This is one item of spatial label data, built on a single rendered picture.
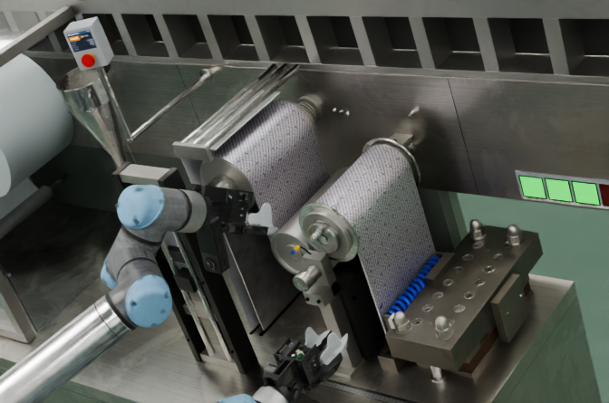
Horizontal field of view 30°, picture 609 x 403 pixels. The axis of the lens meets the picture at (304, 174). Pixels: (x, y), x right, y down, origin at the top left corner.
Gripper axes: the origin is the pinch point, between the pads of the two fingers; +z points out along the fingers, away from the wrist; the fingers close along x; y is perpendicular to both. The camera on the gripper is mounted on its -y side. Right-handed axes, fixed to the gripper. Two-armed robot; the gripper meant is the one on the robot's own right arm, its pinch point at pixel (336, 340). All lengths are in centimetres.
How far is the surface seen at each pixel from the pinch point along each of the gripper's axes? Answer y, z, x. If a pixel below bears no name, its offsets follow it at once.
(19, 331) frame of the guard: -14, -9, 103
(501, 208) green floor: -109, 183, 83
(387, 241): 7.8, 23.2, -0.3
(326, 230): 18.6, 11.5, 4.0
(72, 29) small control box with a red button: 62, 15, 61
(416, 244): 0.4, 31.8, -0.4
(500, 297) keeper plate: -6.9, 28.0, -21.6
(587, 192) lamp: 10, 45, -37
